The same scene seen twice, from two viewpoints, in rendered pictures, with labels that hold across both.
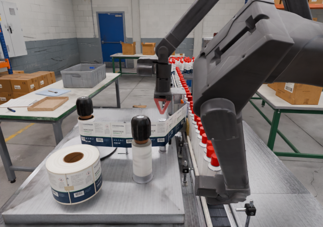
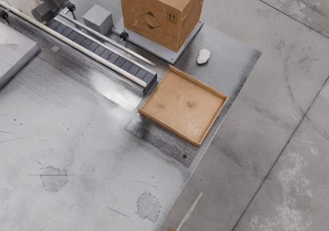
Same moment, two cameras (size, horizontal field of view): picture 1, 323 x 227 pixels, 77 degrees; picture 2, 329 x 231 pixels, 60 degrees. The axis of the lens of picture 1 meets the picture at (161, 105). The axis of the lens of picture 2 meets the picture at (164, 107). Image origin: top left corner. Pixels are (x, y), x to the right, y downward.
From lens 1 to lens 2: 67 cm
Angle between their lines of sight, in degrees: 60
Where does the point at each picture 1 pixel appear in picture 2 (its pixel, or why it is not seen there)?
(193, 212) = (38, 38)
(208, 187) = (46, 11)
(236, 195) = (64, 4)
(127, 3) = not seen: outside the picture
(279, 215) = not seen: outside the picture
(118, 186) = not seen: outside the picture
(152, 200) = (8, 54)
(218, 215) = (56, 26)
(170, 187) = (8, 36)
